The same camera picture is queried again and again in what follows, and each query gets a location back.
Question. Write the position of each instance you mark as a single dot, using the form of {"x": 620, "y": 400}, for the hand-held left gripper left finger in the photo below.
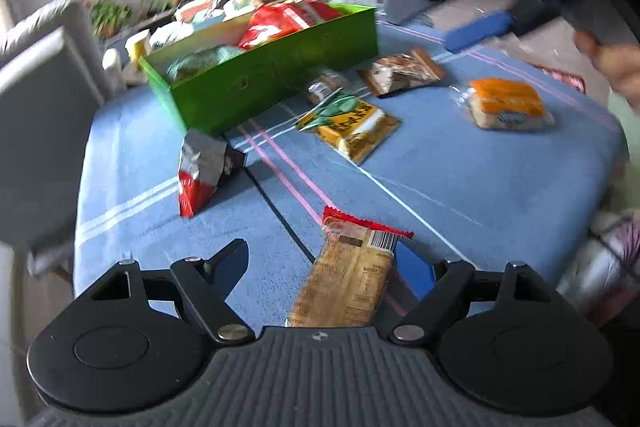
{"x": 232, "y": 264}

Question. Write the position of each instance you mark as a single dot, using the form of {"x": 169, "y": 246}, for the orange bread packet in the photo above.
{"x": 505, "y": 104}

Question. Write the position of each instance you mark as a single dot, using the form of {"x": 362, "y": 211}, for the green cardboard box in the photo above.
{"x": 260, "y": 77}

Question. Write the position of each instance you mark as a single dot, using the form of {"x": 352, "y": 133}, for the grey sofa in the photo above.
{"x": 45, "y": 117}

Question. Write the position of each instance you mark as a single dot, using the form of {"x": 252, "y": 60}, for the pink white cloth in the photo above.
{"x": 610, "y": 257}

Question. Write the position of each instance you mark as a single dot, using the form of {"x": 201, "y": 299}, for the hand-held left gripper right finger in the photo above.
{"x": 412, "y": 264}

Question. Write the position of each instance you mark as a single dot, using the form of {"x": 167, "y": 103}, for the person's right hand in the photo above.
{"x": 620, "y": 67}

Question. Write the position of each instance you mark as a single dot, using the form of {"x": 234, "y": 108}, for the red silver snack packet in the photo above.
{"x": 205, "y": 167}

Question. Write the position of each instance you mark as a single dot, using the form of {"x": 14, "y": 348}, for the small brown snack packet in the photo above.
{"x": 327, "y": 84}

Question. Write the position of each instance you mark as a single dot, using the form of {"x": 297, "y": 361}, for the small potted plant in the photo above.
{"x": 110, "y": 17}

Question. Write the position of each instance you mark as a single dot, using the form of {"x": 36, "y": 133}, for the red white snack packet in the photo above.
{"x": 280, "y": 24}

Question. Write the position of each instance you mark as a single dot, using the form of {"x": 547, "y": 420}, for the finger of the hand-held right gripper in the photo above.
{"x": 475, "y": 32}

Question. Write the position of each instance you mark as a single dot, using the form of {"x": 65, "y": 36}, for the blue striped tablecloth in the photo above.
{"x": 450, "y": 177}

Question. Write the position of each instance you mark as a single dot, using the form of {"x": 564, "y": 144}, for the yellow green snack packet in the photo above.
{"x": 350, "y": 127}

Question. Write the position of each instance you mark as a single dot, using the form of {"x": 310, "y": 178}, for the tan cake packet red edge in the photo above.
{"x": 350, "y": 277}

